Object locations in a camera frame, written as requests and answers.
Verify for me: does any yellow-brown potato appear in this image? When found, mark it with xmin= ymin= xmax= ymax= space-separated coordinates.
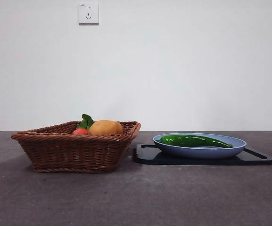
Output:
xmin=88 ymin=120 xmax=124 ymax=136

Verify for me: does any black rectangular tray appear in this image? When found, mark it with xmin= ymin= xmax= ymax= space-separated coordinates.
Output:
xmin=132 ymin=144 xmax=272 ymax=165

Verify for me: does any brown wicker basket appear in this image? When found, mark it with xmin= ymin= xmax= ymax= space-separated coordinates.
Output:
xmin=10 ymin=121 xmax=142 ymax=174

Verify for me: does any green long pepper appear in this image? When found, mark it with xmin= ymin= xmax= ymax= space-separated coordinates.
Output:
xmin=159 ymin=134 xmax=233 ymax=149

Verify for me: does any blue round plate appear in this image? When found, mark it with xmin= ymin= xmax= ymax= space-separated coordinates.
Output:
xmin=152 ymin=133 xmax=247 ymax=160

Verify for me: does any white wall power socket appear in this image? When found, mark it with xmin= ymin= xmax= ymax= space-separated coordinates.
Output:
xmin=78 ymin=2 xmax=100 ymax=25

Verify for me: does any red radish with green leaves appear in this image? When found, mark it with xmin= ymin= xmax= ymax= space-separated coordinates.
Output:
xmin=72 ymin=113 xmax=95 ymax=135

